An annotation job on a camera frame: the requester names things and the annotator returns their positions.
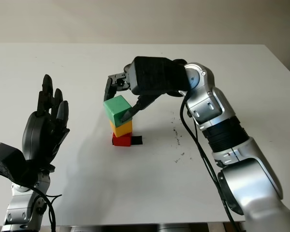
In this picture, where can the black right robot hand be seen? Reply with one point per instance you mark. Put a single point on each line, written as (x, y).
(118, 81)

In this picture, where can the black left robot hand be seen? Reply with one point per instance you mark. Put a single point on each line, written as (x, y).
(37, 137)

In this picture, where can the green cube block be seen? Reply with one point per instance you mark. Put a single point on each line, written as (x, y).
(114, 106)

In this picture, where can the yellow cube block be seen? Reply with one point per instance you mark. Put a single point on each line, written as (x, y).
(122, 129)

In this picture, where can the red cube block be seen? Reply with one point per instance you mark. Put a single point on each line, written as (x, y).
(122, 141)

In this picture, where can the black tape strip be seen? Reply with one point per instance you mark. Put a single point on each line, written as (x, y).
(137, 140)

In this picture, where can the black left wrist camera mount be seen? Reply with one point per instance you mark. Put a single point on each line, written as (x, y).
(9, 159)

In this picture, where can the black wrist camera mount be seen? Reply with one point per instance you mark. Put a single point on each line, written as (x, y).
(9, 159)
(157, 75)

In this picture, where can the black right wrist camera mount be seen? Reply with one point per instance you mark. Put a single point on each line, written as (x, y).
(157, 75)

